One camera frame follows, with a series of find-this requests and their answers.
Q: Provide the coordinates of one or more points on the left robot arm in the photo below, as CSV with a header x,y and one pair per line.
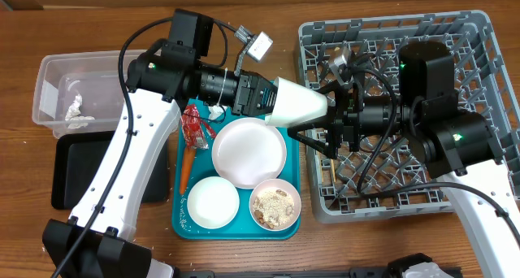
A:
x,y
97,238

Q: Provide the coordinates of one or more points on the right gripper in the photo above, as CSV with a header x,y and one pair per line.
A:
x,y
351,117

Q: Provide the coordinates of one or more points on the white paper cup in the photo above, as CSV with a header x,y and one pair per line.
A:
x,y
295,104

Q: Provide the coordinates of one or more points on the large white plate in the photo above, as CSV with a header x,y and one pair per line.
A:
x,y
246,152

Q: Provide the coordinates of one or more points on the pink bowl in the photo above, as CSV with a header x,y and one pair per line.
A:
x,y
277,184

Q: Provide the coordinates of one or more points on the red snack wrapper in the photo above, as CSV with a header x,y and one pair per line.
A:
x,y
195,129

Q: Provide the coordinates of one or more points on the rice and peanuts pile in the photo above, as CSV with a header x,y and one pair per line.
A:
x,y
273,208

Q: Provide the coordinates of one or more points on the black tray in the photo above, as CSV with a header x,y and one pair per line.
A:
x,y
78,157

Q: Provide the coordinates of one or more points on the crumpled tissue in bin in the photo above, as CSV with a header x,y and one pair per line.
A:
x,y
74,114

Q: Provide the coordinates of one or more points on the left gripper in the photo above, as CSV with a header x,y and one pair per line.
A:
x,y
247,87

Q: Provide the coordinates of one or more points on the teal plastic tray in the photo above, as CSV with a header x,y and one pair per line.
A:
x,y
243,226

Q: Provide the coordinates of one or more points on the wooden chopstick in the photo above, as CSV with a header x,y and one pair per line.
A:
x,y
333,171

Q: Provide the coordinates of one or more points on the clear plastic bin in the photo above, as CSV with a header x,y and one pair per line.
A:
x,y
93,75

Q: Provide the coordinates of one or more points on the small white bowl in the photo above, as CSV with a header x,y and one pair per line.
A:
x,y
213,202

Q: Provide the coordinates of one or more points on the crumpled white napkin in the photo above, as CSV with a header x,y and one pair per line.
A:
x,y
216,111

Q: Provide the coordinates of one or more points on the orange carrot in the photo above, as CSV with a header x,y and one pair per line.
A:
x,y
186,167

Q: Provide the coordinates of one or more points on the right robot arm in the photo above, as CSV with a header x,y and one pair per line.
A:
x,y
459,148

